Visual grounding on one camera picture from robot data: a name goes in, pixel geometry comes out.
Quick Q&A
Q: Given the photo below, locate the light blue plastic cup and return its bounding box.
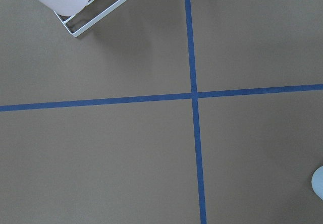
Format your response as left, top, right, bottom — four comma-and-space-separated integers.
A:
311, 166, 323, 200

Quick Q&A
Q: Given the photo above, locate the white wire cup rack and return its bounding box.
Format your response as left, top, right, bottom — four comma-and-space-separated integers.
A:
56, 0, 128, 37

